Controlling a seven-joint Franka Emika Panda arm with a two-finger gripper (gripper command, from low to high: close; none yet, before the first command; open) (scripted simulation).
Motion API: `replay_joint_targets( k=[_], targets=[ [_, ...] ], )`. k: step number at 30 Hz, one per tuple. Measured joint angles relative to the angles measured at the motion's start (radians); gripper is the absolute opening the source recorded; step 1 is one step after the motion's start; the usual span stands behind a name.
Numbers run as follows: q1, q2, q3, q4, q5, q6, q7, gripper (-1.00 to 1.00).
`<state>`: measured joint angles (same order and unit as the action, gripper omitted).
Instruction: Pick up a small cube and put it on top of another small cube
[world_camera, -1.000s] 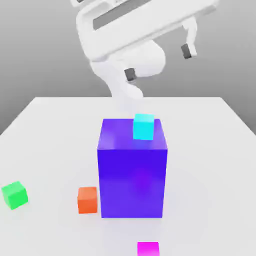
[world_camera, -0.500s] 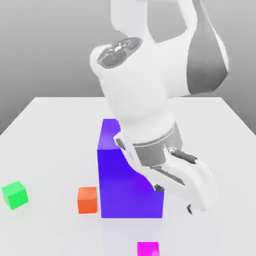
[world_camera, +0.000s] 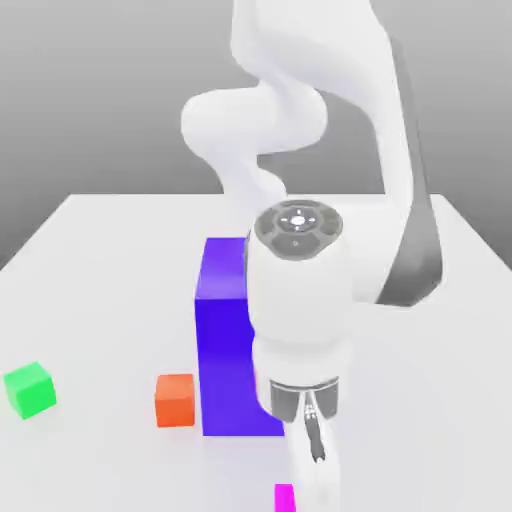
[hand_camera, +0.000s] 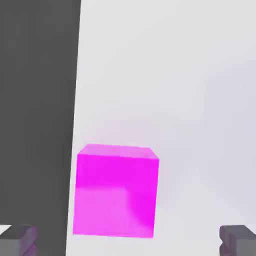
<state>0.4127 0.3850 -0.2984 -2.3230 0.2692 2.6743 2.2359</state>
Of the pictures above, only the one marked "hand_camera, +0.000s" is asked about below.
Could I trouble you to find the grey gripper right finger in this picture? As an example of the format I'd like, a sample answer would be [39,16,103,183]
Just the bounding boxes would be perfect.
[218,225,256,256]

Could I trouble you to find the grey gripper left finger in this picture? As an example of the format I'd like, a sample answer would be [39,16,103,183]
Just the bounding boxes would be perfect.
[0,224,39,256]

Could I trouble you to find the small magenta cube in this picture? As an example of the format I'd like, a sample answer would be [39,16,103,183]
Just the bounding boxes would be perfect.
[72,143,160,239]

